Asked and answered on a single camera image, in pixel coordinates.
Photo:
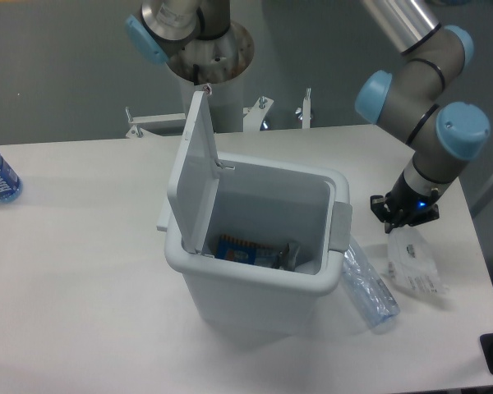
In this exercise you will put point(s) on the white trash can lid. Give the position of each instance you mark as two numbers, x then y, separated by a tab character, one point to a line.
193	183

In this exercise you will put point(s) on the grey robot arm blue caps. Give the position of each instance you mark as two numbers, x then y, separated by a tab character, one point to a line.
444	139

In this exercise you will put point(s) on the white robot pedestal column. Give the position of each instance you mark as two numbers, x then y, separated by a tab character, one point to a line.
221	65

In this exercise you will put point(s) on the clear plastic bag with label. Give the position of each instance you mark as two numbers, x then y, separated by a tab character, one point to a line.
411	265

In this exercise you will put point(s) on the white right table bracket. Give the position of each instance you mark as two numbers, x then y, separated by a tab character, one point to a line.
304	114

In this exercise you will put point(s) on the crushed clear plastic bottle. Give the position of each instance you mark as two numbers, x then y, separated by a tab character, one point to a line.
367	291

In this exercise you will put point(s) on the blue snack wrapper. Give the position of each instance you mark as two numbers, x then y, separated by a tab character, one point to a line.
237	250

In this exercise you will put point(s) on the white left table bracket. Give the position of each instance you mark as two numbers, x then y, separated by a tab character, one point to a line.
154	125

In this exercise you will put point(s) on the silver foil wrapper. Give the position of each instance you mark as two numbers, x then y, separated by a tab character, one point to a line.
285	258

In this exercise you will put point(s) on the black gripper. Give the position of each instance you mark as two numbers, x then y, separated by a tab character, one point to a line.
411	202

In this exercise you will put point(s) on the white table bracket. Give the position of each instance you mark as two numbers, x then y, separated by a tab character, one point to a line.
304	114
255	118
154	125

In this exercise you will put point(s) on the white middle table bracket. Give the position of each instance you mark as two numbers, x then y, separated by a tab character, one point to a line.
255	118

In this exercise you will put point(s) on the white plastic trash can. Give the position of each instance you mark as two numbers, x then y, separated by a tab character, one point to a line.
258	242

